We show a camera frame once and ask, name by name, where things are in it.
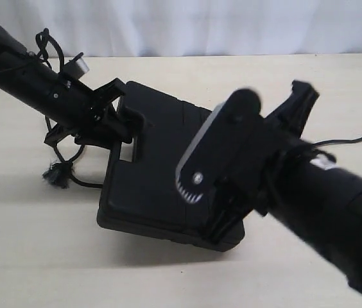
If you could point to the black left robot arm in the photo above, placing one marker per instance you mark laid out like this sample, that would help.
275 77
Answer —
50 85

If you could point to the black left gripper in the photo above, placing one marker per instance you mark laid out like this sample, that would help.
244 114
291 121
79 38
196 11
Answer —
95 121

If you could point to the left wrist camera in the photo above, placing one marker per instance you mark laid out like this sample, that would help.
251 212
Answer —
76 67

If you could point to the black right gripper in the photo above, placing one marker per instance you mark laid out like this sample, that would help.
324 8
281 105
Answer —
241 190

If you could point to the black plastic carry case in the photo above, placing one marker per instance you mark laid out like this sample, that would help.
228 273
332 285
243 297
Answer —
139 197

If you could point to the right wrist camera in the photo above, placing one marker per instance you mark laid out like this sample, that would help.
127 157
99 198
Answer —
216 144

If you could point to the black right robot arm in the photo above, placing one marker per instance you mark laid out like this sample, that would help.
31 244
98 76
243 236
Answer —
319 202

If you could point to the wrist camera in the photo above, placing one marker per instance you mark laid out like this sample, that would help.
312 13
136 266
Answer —
216 144
76 67

